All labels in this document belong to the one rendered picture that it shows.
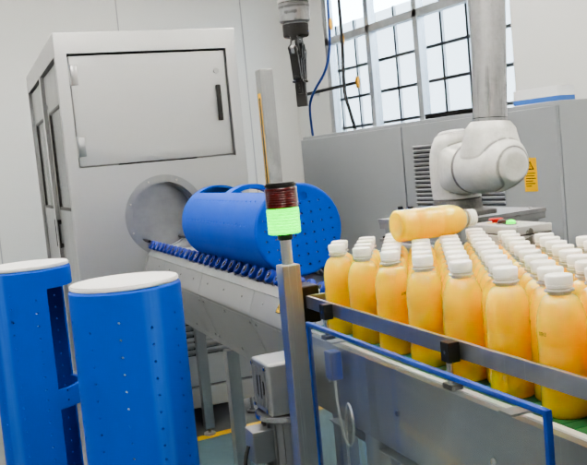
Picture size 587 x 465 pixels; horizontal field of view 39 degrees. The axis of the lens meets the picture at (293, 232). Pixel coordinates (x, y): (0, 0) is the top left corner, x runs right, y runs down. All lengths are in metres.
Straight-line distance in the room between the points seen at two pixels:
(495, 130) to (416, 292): 1.04
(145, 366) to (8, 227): 4.96
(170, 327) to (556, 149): 2.04
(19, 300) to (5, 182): 4.18
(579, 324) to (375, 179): 3.49
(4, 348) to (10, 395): 0.16
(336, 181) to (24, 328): 2.62
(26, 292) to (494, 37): 1.65
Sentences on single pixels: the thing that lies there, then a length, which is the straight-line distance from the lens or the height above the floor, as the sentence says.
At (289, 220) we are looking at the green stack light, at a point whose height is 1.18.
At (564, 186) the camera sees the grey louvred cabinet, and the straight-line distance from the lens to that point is 3.64.
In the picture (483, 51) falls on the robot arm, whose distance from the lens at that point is 2.54.
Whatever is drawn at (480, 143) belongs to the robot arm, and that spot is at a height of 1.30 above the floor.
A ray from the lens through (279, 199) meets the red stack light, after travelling 1.59.
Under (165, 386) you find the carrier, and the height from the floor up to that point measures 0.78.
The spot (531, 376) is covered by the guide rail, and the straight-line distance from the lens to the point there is 1.26.
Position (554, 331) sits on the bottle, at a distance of 1.23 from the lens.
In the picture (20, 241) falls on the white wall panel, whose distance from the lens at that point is 7.00.
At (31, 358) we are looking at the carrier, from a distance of 2.87.
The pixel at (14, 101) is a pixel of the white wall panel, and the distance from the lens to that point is 7.03.
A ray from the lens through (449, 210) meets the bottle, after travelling 1.88.
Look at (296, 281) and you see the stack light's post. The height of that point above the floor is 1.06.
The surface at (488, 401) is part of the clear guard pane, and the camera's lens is 1.25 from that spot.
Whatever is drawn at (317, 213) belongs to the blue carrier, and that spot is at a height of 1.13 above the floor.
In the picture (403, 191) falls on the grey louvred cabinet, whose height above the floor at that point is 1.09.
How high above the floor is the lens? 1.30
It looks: 5 degrees down
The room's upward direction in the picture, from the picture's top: 5 degrees counter-clockwise
